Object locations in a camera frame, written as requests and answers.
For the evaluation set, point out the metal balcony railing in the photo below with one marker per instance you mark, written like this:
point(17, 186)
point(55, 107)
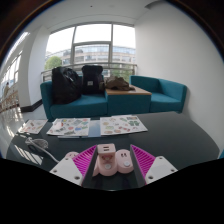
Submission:
point(110, 65)

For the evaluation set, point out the teal armchair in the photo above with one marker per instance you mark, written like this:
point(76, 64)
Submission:
point(165, 96)

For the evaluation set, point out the teal sofa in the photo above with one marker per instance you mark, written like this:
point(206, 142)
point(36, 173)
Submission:
point(83, 105)

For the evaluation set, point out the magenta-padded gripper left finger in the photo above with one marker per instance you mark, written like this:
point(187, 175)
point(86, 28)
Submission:
point(68, 169)

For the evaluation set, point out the large black bag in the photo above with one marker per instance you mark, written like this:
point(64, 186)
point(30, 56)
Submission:
point(66, 85)

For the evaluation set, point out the person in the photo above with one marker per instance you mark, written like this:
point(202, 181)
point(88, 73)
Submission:
point(6, 90)

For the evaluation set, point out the wide sticker sheet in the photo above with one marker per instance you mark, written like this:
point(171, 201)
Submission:
point(121, 124)

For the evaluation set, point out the black backpack with label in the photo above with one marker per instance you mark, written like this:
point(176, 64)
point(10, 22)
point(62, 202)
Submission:
point(92, 80)

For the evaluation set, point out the sticker sheet with red prints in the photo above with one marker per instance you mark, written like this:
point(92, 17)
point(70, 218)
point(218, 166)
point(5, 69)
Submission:
point(69, 126)

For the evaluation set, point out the pink power strip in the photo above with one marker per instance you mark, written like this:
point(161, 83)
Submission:
point(123, 162)

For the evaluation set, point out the small sticker sheet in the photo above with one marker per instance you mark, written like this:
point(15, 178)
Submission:
point(32, 126)

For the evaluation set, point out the large window frame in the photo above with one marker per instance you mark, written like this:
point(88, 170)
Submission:
point(91, 43)

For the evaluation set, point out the brown jacket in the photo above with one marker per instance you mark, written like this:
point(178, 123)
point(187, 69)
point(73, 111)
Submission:
point(118, 83)

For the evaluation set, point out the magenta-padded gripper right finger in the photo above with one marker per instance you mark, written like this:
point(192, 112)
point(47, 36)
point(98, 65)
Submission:
point(160, 168)

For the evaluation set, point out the teal table with wooden top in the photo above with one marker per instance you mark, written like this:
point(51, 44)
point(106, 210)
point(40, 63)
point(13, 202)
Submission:
point(128, 100)

